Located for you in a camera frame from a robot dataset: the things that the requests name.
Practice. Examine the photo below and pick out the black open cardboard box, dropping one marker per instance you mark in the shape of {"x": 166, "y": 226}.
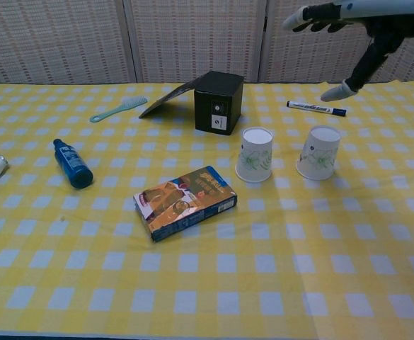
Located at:
{"x": 217, "y": 102}

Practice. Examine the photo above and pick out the blue spray bottle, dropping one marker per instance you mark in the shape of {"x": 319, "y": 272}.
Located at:
{"x": 74, "y": 164}

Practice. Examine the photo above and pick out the teal plastic comb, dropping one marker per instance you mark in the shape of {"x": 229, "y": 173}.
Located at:
{"x": 130, "y": 102}

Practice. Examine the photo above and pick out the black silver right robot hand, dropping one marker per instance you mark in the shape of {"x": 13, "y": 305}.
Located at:
{"x": 387, "y": 25}

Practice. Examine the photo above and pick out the orange printed flat carton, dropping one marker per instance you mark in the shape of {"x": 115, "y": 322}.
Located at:
{"x": 182, "y": 205}

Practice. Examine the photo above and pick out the white blue marker pen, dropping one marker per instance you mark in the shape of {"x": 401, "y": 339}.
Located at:
{"x": 316, "y": 108}

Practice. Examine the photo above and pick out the woven folding screen panel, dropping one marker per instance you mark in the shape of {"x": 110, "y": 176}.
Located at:
{"x": 58, "y": 39}
{"x": 196, "y": 35}
{"x": 298, "y": 56}

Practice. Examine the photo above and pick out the yellow white checked tablecloth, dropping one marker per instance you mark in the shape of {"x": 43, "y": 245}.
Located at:
{"x": 369, "y": 230}
{"x": 86, "y": 255}

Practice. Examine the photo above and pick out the white paper cup green print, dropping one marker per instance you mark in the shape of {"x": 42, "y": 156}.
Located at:
{"x": 254, "y": 159}
{"x": 320, "y": 156}

